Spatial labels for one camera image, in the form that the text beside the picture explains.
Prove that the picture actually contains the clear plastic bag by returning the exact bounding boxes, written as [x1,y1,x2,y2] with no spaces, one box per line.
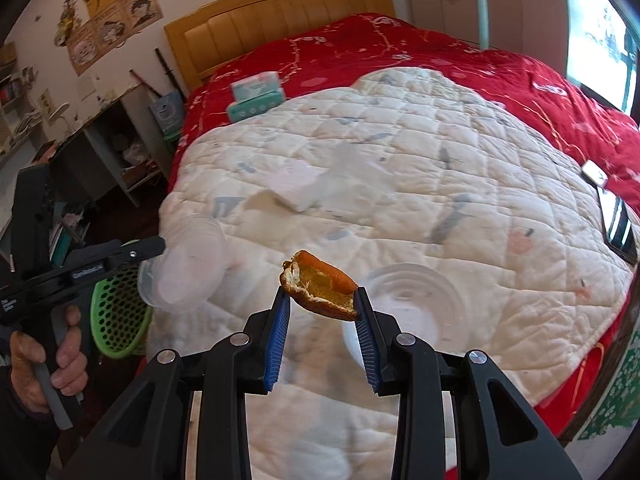
[320,142,396,201]

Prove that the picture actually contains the person's left forearm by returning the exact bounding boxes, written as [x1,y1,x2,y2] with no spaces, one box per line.
[0,385,63,480]

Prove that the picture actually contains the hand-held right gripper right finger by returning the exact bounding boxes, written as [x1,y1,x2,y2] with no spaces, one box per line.
[353,286,583,480]

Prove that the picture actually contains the small white device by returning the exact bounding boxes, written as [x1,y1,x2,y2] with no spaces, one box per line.
[581,160,609,184]

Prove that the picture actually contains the clear plastic cup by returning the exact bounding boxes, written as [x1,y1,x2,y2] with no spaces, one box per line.
[341,262,468,378]

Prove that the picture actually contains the teal tissue pack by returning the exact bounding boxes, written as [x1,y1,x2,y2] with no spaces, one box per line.
[226,89,286,122]

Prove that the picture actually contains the orange peel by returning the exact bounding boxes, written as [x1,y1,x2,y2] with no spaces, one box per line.
[279,250,360,322]

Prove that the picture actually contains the cartoon figure wall sticker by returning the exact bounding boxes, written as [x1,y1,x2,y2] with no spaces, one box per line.
[54,0,83,47]

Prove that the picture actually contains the tan cartoon wall poster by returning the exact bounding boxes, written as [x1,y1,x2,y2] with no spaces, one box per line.
[67,0,165,77]

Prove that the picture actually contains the wall shelf with books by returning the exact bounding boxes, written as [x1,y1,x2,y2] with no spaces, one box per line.
[0,42,41,156]

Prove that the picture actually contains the black phone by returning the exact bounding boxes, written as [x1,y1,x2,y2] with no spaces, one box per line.
[597,191,637,266]

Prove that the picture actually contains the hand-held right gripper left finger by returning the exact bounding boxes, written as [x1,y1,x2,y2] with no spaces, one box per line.
[89,287,293,480]

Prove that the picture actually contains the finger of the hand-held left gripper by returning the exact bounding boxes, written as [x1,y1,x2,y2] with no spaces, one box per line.
[104,236,167,267]

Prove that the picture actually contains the wooden bed headboard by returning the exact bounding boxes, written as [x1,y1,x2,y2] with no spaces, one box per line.
[164,0,396,92]

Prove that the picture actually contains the window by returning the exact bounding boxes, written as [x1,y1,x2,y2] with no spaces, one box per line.
[557,0,640,116]

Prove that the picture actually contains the white desk shelf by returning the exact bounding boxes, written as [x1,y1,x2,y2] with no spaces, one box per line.
[30,82,168,208]

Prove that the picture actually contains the white wardrobe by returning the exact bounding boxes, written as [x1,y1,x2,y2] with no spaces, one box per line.
[402,0,566,78]

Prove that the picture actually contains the translucent white plastic cup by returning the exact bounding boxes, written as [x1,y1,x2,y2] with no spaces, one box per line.
[137,212,227,317]

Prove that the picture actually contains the light blue paper bag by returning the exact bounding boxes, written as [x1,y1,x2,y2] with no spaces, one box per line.
[149,91,185,136]

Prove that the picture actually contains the white quilted mat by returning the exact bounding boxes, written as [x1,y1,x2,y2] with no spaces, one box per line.
[145,67,636,480]

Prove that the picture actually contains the dark stick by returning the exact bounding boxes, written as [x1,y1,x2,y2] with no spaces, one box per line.
[154,49,188,103]

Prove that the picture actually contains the red stick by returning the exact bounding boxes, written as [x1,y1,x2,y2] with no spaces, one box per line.
[130,70,163,98]

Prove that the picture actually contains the person's left hand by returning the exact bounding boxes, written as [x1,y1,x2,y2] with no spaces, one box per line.
[9,305,90,413]

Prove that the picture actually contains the crumpled white tissue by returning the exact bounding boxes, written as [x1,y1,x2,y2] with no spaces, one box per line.
[243,160,326,213]

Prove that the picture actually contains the white tissue pack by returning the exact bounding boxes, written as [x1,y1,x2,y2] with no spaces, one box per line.
[231,72,281,101]

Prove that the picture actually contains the green plastic basket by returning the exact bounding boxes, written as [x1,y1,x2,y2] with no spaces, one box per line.
[90,266,153,360]

